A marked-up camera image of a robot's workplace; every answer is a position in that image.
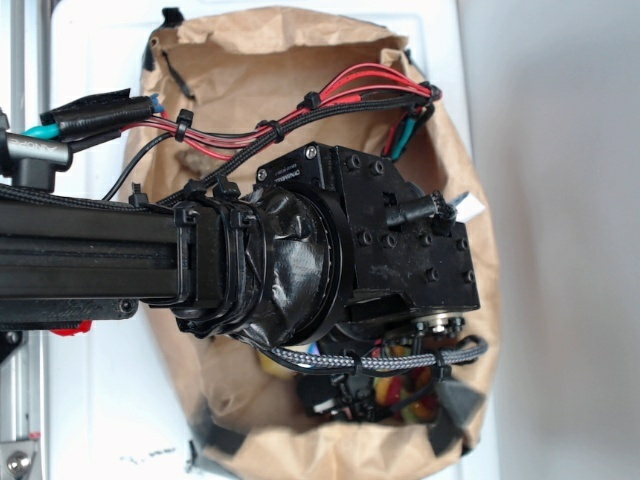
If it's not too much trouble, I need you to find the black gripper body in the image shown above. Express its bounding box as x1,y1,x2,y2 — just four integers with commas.
255,144,480,342

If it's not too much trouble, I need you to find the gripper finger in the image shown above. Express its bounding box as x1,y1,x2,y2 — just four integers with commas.
345,375,390,423
296,375,345,418

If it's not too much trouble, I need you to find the green and yellow sponge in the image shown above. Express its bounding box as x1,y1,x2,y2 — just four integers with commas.
257,351,296,381

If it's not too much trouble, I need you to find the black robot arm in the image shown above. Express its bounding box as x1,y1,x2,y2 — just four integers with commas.
1,143,487,425

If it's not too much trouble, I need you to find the brown rock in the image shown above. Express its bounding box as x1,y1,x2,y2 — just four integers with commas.
176,149,220,177

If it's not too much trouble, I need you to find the brown paper bag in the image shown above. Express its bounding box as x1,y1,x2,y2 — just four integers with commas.
141,6,491,479

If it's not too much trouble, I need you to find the multicolour rope toy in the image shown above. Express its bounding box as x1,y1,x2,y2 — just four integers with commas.
367,366,439,424

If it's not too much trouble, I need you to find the grey braided cable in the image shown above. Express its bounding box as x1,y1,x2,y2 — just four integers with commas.
259,334,489,379

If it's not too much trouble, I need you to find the aluminium frame rail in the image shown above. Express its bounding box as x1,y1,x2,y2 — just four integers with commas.
1,1,51,479

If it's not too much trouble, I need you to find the red and black wire bundle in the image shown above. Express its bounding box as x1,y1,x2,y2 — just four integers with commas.
39,63,443,211

